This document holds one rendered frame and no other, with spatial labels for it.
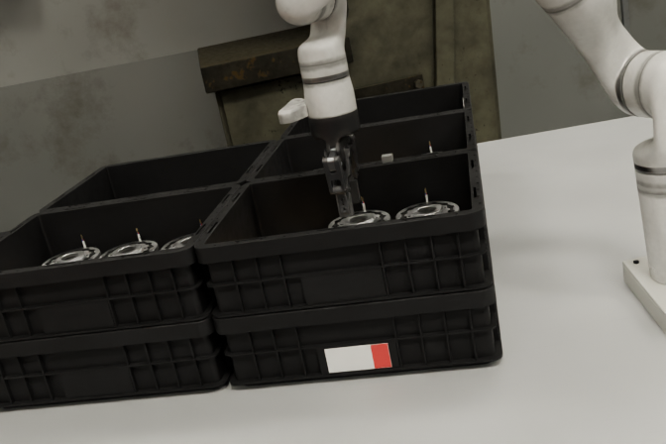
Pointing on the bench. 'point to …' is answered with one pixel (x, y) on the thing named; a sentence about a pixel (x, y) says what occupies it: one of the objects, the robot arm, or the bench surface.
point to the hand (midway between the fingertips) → (349, 200)
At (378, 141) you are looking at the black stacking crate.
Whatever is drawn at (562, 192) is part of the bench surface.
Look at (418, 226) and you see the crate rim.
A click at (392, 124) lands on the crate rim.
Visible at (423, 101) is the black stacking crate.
